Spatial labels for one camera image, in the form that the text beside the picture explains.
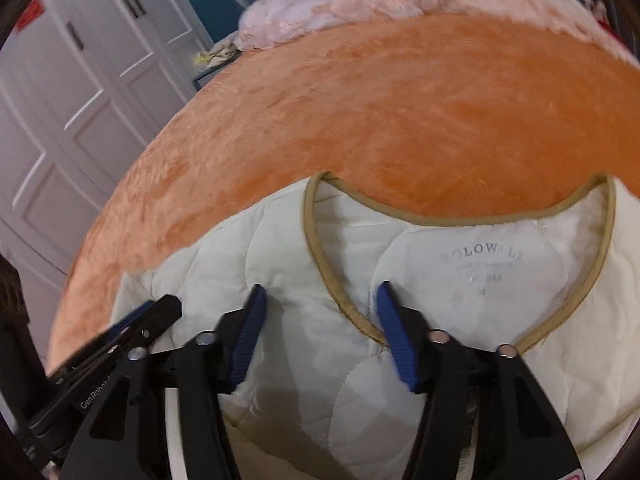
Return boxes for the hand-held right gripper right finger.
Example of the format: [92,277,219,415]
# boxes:
[376,281,583,480]

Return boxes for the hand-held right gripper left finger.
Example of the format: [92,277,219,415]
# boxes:
[62,284,268,480]

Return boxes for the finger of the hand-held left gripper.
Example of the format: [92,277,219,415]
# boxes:
[106,301,157,339]
[47,294,183,382]

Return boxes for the white quilted jacket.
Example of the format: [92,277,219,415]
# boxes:
[112,172,640,480]

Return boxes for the white wardrobe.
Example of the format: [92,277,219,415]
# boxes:
[0,0,216,361]

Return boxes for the orange plush blanket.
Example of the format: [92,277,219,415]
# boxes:
[47,12,640,376]

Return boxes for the bedside table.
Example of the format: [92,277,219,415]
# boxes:
[192,67,222,92]

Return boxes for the yellow cloth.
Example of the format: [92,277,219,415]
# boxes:
[195,35,242,69]

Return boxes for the red paper wardrobe decoration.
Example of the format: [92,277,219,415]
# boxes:
[17,0,47,32]

